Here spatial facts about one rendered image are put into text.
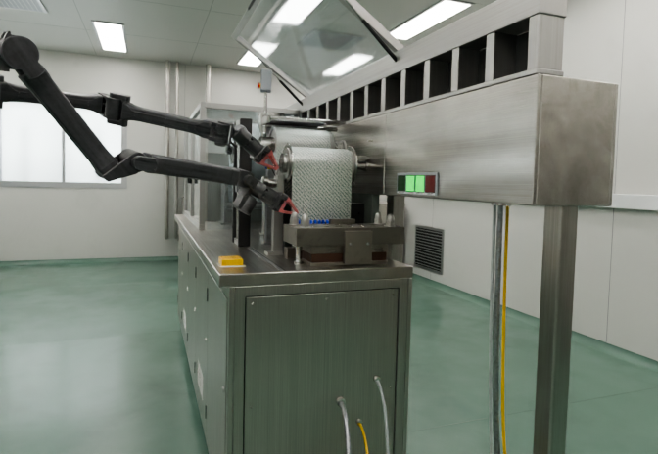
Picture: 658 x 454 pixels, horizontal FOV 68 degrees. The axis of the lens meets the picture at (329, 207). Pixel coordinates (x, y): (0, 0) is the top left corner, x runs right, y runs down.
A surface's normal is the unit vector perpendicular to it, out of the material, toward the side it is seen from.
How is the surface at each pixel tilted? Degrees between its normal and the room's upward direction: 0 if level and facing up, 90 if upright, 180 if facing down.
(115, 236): 90
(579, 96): 90
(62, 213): 90
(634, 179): 90
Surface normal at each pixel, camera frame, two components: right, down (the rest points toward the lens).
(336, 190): 0.35, 0.06
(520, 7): -0.94, 0.00
